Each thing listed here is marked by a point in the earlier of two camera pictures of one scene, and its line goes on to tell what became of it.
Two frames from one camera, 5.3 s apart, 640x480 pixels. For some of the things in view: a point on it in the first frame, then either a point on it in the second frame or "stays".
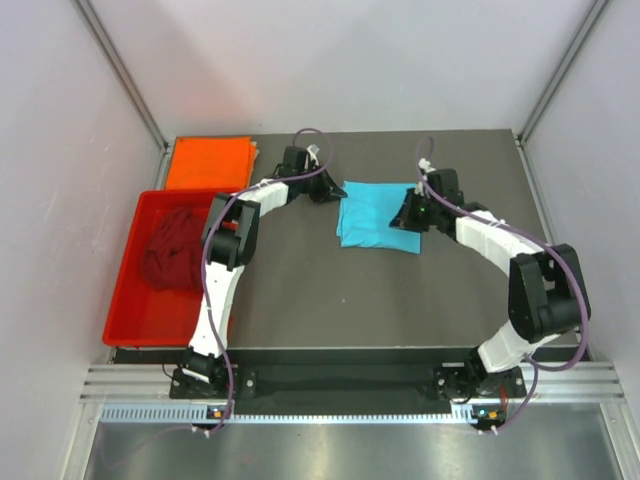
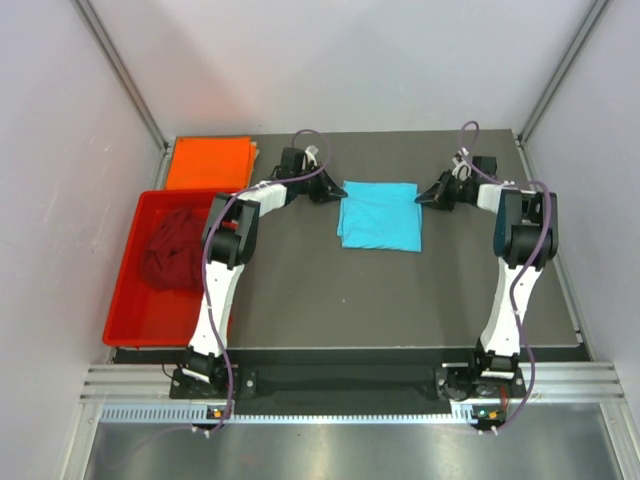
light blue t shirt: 366,213 stays
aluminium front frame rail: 588,383 stays
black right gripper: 404,217 → 436,196
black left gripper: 327,188 stays
